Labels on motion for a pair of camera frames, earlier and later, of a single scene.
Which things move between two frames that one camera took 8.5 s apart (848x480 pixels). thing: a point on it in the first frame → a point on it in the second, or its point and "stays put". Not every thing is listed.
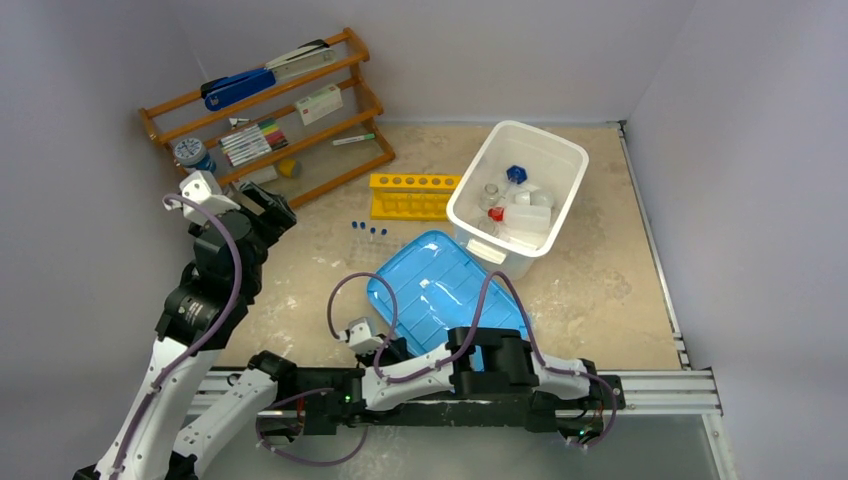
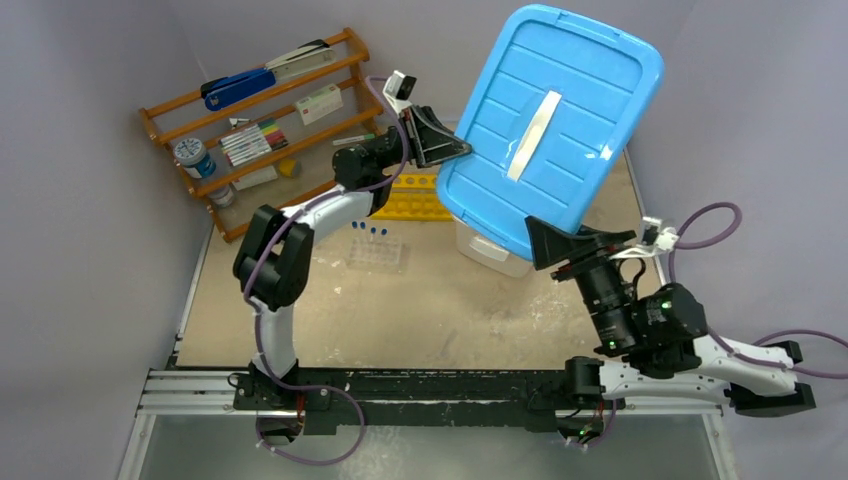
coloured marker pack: [252, 142] stays put
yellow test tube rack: [417, 196] stays put
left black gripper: [277, 217] → [427, 142]
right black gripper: [387, 344] → [578, 264]
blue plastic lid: [438, 285] → [550, 122]
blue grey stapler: [219, 91] stays put
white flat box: [257, 177] stays put
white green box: [321, 103] stays put
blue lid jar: [192, 152] stays put
